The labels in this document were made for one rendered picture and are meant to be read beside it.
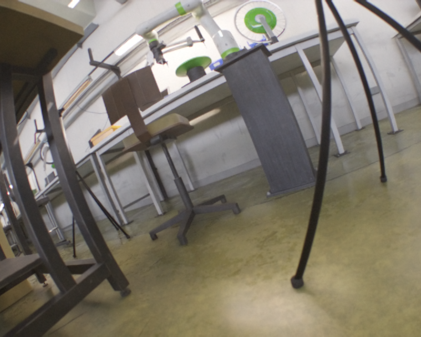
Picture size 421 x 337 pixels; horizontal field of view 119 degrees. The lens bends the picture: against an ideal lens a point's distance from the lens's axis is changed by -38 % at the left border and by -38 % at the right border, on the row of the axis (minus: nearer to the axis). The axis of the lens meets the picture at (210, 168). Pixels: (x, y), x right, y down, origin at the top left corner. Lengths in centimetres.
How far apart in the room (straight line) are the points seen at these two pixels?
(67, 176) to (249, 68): 100
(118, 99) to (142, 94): 14
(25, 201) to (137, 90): 72
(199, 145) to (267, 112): 160
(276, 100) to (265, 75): 15
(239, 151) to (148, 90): 165
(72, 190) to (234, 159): 204
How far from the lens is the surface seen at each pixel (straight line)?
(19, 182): 66
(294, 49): 161
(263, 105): 112
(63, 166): 75
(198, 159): 262
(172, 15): 157
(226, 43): 128
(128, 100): 105
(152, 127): 107
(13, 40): 79
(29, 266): 68
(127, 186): 340
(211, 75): 156
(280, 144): 111
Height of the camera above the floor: 36
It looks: 4 degrees down
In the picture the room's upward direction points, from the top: 22 degrees counter-clockwise
